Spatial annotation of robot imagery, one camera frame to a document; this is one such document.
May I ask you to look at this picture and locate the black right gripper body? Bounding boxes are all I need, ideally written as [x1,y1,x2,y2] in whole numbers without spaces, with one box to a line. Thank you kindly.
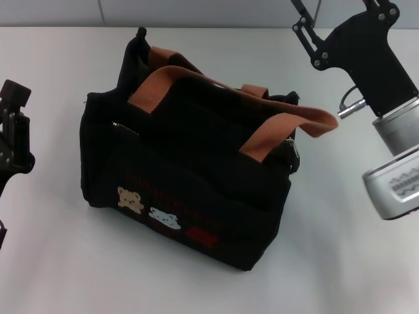
[312,0,419,118]

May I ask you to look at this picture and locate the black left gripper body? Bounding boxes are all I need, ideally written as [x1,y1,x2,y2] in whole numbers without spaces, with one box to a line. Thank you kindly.
[0,135,36,197]

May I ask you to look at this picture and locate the black food bag brown straps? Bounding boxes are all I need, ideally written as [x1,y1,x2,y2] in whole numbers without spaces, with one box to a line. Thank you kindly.
[79,27,338,271]

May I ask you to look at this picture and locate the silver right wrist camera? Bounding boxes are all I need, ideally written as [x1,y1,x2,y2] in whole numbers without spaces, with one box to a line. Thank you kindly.
[361,153,419,220]

